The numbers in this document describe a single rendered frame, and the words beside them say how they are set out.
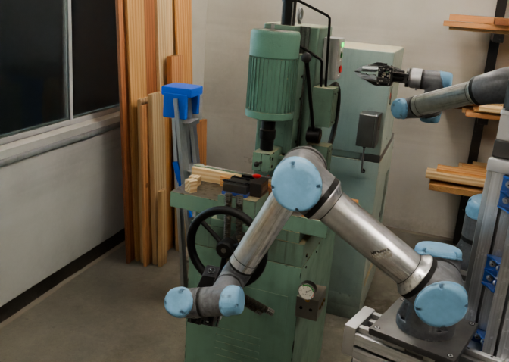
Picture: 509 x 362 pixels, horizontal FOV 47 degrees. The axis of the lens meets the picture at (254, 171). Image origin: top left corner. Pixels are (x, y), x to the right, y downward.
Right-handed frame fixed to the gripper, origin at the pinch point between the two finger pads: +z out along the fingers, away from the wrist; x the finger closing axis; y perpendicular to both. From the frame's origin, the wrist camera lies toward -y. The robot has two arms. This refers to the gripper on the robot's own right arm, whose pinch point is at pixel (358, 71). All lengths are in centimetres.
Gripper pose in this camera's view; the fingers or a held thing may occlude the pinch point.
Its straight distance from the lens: 236.3
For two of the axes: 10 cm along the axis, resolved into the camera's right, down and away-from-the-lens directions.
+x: -0.8, 9.6, 2.7
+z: -9.3, -1.7, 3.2
